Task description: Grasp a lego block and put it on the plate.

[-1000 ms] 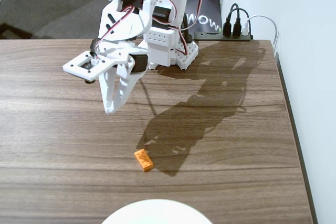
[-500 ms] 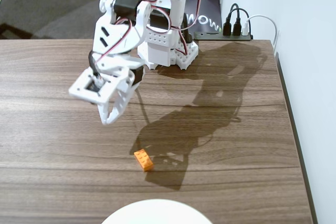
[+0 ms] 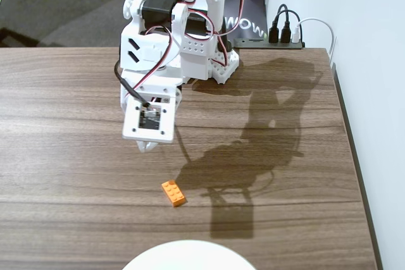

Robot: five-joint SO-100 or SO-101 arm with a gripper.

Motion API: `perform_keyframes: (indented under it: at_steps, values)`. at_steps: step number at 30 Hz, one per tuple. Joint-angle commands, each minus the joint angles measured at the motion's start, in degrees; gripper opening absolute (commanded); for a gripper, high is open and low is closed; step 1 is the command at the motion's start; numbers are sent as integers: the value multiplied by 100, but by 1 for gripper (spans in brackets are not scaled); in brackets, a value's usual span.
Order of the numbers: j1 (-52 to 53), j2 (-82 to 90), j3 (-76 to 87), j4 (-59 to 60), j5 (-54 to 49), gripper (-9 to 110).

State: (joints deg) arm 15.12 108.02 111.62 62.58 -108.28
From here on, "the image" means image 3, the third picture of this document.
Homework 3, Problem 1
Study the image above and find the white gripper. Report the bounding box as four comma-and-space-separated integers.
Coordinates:
118, 69, 184, 153

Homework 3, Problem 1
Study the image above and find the orange lego block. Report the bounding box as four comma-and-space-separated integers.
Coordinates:
160, 180, 189, 209

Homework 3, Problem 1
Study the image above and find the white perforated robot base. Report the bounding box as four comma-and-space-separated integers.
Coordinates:
208, 46, 240, 85

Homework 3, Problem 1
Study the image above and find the white round plate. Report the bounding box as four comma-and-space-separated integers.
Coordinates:
121, 239, 257, 270

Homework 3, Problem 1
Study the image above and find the black power strip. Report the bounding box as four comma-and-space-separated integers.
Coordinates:
233, 37, 306, 51

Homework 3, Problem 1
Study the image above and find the dark bag with white print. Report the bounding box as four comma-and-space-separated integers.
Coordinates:
222, 0, 270, 42

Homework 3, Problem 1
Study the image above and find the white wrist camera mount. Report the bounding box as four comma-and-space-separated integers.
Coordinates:
122, 95, 177, 144

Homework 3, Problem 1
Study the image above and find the black camera cable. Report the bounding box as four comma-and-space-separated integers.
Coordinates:
114, 59, 152, 110

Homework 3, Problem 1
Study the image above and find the black plug with cable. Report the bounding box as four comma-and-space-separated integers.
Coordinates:
274, 9, 302, 44
268, 4, 289, 44

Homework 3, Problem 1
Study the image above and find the white plug with cable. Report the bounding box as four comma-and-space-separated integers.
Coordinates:
291, 17, 337, 62

